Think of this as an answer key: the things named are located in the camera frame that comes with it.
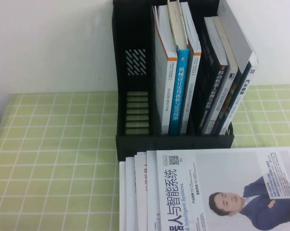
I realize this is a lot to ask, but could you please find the white book orange band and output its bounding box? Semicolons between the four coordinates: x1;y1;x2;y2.
180;1;202;135
152;4;178;135

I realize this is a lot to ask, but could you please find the blue spine hardcover book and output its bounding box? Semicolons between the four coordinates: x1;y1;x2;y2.
166;0;190;135

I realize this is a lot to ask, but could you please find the white book red title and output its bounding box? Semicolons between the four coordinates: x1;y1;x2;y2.
134;154;148;231

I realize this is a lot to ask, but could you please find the black cover robotics book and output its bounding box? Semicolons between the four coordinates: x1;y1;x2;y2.
198;16;230;135

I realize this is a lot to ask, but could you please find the black plastic book holder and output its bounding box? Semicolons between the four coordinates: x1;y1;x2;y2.
112;0;235;165

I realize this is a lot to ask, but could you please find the grey spine colourful book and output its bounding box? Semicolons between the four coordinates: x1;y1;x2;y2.
211;15;239;135

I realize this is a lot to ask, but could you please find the tall thin white book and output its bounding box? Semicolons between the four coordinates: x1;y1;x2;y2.
216;0;254;135

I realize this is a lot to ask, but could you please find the green checked tablecloth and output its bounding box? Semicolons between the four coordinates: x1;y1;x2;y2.
0;84;290;231

